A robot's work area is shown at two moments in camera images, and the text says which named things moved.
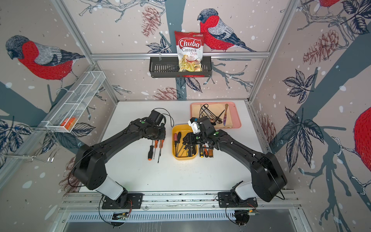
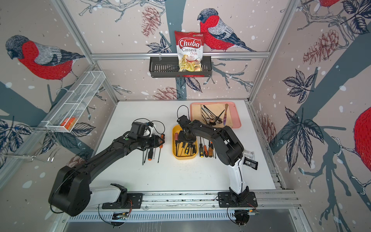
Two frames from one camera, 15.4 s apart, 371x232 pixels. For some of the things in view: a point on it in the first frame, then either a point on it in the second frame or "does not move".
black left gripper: [163, 136] to [156, 141]
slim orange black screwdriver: [206, 152] does not move
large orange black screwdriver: [161, 145] does not move
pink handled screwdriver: [175, 139] does not move
